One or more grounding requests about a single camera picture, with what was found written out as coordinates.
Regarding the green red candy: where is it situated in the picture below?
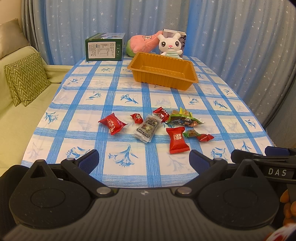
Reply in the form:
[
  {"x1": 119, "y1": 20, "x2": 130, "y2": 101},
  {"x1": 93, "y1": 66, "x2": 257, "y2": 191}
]
[{"x1": 183, "y1": 129, "x2": 214, "y2": 142}]

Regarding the red rectangular wafer packet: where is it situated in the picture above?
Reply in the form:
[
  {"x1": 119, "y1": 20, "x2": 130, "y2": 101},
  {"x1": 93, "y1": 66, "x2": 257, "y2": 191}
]
[{"x1": 166, "y1": 126, "x2": 190, "y2": 154}]

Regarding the green black snack bag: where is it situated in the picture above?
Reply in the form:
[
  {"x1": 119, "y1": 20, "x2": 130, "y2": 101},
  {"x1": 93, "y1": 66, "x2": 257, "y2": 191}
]
[{"x1": 167, "y1": 114, "x2": 204, "y2": 127}]

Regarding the large red pillow snack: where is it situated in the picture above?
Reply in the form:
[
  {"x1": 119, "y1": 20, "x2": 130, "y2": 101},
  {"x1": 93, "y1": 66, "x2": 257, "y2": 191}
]
[{"x1": 98, "y1": 113, "x2": 127, "y2": 135}]

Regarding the yellow candy packet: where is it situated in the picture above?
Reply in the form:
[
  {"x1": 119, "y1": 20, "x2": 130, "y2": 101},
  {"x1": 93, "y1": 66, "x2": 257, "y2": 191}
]
[{"x1": 179, "y1": 108, "x2": 193, "y2": 118}]

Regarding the clear brown candy packet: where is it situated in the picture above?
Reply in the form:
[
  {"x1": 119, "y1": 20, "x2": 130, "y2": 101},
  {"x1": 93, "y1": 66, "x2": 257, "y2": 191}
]
[{"x1": 171, "y1": 110, "x2": 181, "y2": 116}]

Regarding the dark red snack packet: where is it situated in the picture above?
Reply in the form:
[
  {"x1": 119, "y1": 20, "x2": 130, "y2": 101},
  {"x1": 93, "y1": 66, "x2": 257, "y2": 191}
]
[{"x1": 152, "y1": 106, "x2": 170, "y2": 123}]

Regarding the clear grey snack packet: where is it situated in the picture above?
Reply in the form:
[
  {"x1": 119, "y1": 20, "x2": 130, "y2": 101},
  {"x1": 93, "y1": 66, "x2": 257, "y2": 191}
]
[{"x1": 134, "y1": 114, "x2": 162, "y2": 143}]

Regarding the small red candy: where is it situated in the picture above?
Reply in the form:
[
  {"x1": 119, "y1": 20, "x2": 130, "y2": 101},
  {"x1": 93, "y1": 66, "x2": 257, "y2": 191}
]
[{"x1": 130, "y1": 113, "x2": 144, "y2": 124}]

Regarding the person's right hand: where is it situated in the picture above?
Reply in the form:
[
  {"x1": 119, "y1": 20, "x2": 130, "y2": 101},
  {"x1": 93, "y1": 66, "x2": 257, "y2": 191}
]
[{"x1": 280, "y1": 190, "x2": 296, "y2": 225}]

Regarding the blue checked tablecloth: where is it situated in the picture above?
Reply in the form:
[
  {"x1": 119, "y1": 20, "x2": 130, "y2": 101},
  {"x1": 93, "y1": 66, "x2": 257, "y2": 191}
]
[{"x1": 21, "y1": 54, "x2": 274, "y2": 188}]

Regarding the light green sofa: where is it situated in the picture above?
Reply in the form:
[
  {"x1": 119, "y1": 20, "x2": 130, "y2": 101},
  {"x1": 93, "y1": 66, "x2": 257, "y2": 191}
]
[{"x1": 0, "y1": 46, "x2": 72, "y2": 174}]

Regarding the orange plastic tray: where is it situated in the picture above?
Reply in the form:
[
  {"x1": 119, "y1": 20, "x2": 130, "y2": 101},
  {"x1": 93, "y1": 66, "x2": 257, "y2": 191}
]
[{"x1": 127, "y1": 52, "x2": 199, "y2": 91}]

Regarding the green chevron cushion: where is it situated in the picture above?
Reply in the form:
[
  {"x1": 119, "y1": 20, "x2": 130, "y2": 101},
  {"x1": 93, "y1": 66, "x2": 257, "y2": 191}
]
[{"x1": 4, "y1": 52, "x2": 51, "y2": 106}]

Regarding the blue star curtain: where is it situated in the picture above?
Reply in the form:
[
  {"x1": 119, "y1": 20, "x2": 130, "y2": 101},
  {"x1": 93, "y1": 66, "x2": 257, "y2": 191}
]
[{"x1": 21, "y1": 1, "x2": 295, "y2": 127}]

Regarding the green carton box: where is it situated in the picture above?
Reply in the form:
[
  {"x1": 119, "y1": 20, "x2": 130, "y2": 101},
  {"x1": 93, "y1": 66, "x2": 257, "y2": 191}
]
[{"x1": 85, "y1": 33, "x2": 125, "y2": 61}]

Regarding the white bunny plush toy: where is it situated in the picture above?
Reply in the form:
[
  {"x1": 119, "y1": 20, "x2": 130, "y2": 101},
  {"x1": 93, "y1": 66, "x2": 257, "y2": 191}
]
[{"x1": 158, "y1": 33, "x2": 183, "y2": 59}]

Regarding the pink plush toy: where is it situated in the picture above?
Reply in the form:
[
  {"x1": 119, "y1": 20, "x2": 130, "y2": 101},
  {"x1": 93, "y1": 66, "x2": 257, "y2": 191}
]
[{"x1": 126, "y1": 31, "x2": 163, "y2": 57}]

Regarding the beige satin cushion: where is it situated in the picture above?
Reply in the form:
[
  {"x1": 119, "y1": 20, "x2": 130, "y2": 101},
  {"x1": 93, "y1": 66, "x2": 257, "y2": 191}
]
[{"x1": 0, "y1": 19, "x2": 29, "y2": 59}]

